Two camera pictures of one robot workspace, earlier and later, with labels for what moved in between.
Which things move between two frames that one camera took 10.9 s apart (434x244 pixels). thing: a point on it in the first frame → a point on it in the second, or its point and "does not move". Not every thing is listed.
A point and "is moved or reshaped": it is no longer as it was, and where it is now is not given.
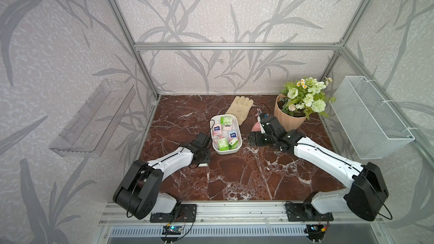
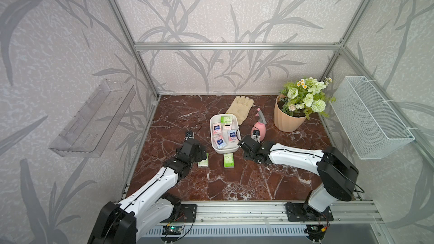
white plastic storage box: x=226 y=133 does not move
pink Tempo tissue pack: x=217 y=131 does not move
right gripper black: x=257 y=142 → x=245 y=156
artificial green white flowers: x=307 y=96 does not move
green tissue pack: x=222 y=144 is moved or reshaped
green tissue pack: x=226 y=121 does not move
